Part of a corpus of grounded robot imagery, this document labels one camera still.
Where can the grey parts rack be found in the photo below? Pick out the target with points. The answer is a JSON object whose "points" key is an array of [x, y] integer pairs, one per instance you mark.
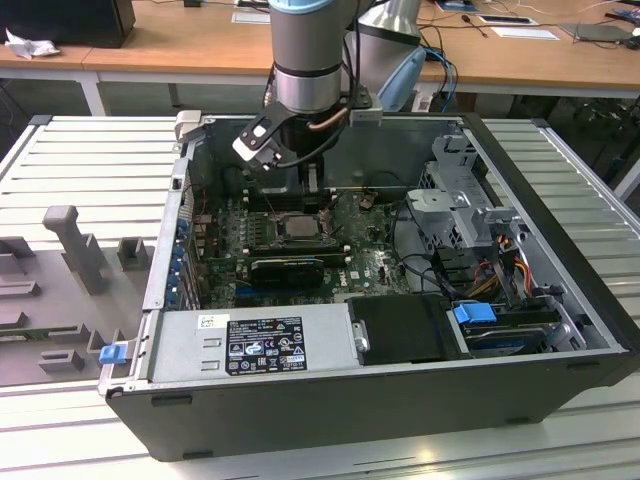
{"points": [[50, 300]]}

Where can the white tablet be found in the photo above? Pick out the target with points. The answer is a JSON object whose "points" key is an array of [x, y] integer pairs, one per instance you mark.
{"points": [[507, 20]]}

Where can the CPU socket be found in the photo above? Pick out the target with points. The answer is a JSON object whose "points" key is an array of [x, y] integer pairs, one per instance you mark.
{"points": [[278, 231]]}

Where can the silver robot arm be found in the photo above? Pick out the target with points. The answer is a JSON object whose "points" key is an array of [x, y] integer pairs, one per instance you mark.
{"points": [[305, 50]]}

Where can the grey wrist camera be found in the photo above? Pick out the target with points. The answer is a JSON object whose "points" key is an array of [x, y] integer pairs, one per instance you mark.
{"points": [[365, 116]]}

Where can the blue booklet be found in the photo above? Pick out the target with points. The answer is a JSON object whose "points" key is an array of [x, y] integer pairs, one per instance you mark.
{"points": [[457, 5]]}

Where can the white barcode sticker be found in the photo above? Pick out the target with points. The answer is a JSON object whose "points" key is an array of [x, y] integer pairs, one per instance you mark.
{"points": [[214, 321]]}

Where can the white paper sheet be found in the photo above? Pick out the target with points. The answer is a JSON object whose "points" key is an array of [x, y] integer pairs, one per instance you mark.
{"points": [[525, 33]]}

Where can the silver case latch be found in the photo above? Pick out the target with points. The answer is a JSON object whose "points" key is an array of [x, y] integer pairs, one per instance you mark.
{"points": [[189, 125]]}

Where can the silver drive cage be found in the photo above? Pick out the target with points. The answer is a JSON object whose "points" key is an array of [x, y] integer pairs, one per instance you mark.
{"points": [[440, 210]]}

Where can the hard disk in blue carrier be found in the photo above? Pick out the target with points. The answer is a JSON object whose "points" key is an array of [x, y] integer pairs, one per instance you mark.
{"points": [[472, 315]]}

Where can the black plastic shroud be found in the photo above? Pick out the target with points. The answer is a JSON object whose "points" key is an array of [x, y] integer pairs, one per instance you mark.
{"points": [[405, 330]]}

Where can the black open PC case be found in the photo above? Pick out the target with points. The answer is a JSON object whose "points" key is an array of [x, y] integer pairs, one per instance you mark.
{"points": [[350, 415]]}

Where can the crumpled white paper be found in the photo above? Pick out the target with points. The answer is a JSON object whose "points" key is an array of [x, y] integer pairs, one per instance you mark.
{"points": [[30, 47]]}

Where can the black computer box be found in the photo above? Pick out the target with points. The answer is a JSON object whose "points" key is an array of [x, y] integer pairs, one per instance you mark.
{"points": [[65, 20]]}

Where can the black graphics card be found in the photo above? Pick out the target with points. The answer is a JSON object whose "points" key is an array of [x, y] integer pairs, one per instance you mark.
{"points": [[287, 274]]}

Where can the black rating label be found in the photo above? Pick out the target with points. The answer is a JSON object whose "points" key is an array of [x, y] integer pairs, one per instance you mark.
{"points": [[265, 345]]}

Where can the silver power supply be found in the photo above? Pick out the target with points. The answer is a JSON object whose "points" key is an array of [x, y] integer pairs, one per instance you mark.
{"points": [[330, 345]]}

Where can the green motherboard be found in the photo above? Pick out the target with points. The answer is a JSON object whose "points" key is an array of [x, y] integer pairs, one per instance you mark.
{"points": [[370, 250]]}

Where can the wooden desk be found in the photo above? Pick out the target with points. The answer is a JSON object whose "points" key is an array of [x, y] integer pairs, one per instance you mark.
{"points": [[200, 40]]}

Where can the dark grey pad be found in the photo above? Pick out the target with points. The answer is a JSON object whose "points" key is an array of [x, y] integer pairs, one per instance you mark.
{"points": [[595, 32]]}

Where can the grey paper strip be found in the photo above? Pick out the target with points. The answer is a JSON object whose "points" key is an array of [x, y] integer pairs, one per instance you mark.
{"points": [[250, 16]]}

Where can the coin cell battery holder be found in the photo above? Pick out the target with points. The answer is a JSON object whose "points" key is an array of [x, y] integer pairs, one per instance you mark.
{"points": [[368, 200]]}

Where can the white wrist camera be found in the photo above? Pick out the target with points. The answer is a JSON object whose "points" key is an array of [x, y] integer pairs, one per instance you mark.
{"points": [[250, 145]]}

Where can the blue case latch clip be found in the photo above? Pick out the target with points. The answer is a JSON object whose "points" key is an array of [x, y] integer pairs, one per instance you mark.
{"points": [[112, 354]]}

